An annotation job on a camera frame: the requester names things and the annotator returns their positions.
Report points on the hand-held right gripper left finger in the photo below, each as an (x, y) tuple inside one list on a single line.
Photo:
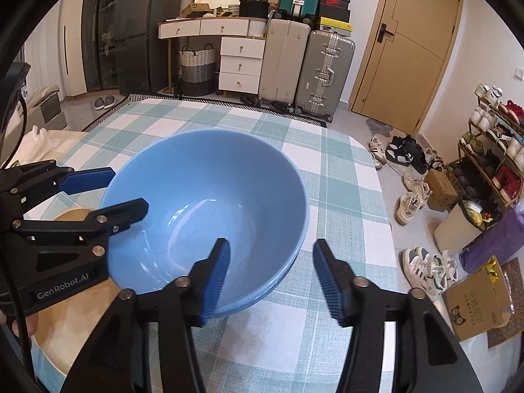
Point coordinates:
[(215, 282)]

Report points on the black white patterned rug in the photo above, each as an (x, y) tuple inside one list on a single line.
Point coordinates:
[(303, 118)]

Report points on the blue bowl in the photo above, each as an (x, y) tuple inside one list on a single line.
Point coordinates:
[(213, 180), (256, 292)]

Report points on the black shoe box red logo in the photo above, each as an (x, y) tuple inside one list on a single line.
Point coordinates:
[(335, 3)]

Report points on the beige suitcase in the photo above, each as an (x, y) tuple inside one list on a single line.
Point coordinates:
[(284, 61)]

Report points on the white trash bin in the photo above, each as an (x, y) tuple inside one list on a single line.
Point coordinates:
[(454, 233)]

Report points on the grey refrigerator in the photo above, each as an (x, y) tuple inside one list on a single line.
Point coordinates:
[(147, 28)]

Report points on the small cardboard box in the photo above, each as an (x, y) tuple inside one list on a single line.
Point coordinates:
[(196, 9)]

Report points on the scattered sneakers group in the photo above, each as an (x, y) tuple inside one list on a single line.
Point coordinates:
[(413, 196)]

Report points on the white vanity desk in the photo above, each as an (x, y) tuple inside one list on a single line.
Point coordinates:
[(241, 49)]

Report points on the dark glass cabinet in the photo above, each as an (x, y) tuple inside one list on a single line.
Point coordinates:
[(100, 28)]

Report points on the teal checked tablecloth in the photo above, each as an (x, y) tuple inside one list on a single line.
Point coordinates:
[(339, 196)]

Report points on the yellow black box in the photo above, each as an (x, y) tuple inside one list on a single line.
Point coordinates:
[(335, 25)]

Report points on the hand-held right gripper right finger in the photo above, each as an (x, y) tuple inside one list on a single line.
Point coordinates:
[(329, 282)]

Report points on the tan wooden door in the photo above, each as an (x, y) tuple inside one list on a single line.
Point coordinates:
[(409, 49)]

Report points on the white light switch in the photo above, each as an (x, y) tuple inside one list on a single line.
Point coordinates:
[(519, 73)]

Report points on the grey slipper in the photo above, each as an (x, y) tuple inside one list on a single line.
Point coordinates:
[(109, 101), (100, 103)]

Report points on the brown patterned doormat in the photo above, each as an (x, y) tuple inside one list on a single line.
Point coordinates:
[(511, 303)]

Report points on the woven laundry basket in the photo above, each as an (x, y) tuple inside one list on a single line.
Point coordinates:
[(198, 69)]

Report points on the rows of shelved shoes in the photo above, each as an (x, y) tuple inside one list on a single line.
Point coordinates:
[(511, 180)]

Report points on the person's left hand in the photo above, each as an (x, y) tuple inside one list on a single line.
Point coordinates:
[(26, 325)]

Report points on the grey floor mat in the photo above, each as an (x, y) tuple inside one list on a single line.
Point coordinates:
[(380, 127)]

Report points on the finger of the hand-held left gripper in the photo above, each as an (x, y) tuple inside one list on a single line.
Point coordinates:
[(123, 213), (90, 180)]

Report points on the white plastic bag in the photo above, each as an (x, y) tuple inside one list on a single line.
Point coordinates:
[(39, 139)]

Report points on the purple bag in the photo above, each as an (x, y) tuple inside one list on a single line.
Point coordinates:
[(495, 241)]

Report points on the plain brown carton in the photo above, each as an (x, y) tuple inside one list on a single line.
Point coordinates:
[(442, 190)]

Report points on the wooden shoe rack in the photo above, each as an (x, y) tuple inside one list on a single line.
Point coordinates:
[(461, 153)]

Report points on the cream round plate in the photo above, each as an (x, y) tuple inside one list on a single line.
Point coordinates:
[(82, 323), (51, 337)]

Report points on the printed cardboard box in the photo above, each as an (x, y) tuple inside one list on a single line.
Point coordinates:
[(475, 303)]

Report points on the silver suitcase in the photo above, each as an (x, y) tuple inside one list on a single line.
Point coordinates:
[(327, 73)]

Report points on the beige checked cloth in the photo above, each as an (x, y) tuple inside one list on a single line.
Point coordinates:
[(69, 147)]

